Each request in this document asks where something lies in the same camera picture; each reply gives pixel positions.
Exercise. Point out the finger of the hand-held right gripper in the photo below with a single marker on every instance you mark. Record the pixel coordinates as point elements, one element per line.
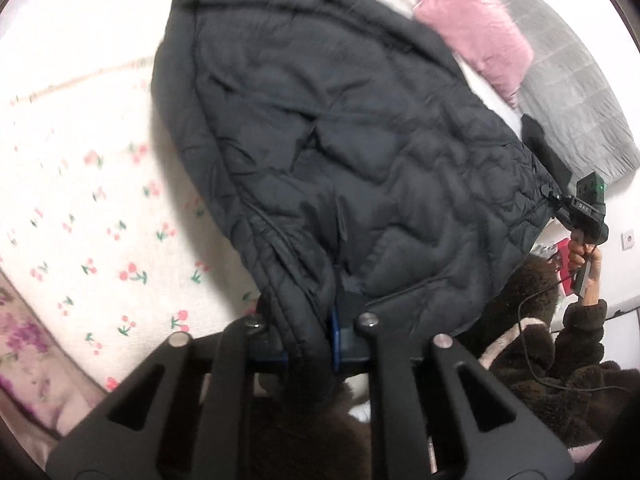
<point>555,199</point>

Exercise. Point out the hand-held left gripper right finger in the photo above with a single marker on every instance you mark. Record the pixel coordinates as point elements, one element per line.
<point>351,345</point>

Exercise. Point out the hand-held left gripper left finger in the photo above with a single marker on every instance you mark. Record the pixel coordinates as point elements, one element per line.
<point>235,346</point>

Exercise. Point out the black puffer jacket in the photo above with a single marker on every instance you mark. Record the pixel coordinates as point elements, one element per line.
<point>350,135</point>

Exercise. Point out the person's right forearm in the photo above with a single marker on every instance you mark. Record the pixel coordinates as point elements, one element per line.
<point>580,335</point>

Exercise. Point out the person's right hand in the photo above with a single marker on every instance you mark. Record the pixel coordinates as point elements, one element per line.
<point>579,256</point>

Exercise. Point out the red box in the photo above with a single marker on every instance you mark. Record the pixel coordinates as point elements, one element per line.
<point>562,260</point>

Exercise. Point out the black cloth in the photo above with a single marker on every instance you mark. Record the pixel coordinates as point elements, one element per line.
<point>537,140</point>

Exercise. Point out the brown fuzzy robe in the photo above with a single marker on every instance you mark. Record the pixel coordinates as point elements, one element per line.
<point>525,285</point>

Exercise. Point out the grey quilted blanket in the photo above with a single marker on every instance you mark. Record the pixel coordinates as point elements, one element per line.
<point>575,90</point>

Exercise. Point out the brown fuzzy sleeve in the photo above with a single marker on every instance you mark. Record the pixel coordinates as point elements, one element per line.
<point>521,320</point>

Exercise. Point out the pink velvet pillow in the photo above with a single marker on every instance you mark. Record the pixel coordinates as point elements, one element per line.
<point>475,25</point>

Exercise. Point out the cherry print bed sheet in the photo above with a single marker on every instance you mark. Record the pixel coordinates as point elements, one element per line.
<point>100,210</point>

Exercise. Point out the pink floral cloth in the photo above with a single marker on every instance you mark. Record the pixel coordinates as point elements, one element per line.
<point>30,350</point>

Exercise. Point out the white wall socket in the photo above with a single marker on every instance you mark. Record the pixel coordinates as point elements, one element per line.
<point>627,240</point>

